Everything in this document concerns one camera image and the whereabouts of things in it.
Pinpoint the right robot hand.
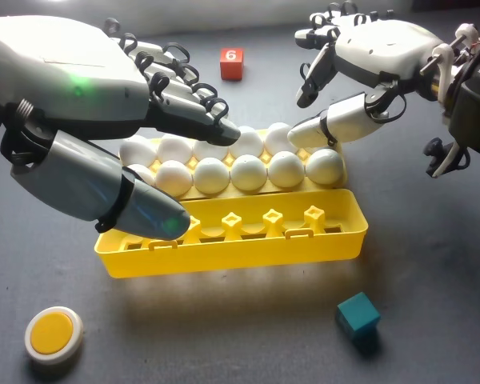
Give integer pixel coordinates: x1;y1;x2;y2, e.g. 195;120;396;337
286;2;445;150

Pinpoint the teal cube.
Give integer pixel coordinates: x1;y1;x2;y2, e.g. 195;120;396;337
335;291;382;352

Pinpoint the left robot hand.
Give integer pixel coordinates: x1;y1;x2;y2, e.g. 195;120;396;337
0;14;241;242

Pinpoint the red cube with number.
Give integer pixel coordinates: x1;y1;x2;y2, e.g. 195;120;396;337
219;47;245;80

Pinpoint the yellow button with white rim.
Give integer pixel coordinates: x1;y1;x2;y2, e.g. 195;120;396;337
23;306;84;364

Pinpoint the grey table cloth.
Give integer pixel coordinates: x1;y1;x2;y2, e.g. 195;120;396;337
0;11;480;384

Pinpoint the yellow plastic egg carton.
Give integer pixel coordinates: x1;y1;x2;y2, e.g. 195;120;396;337
94;127;370;279

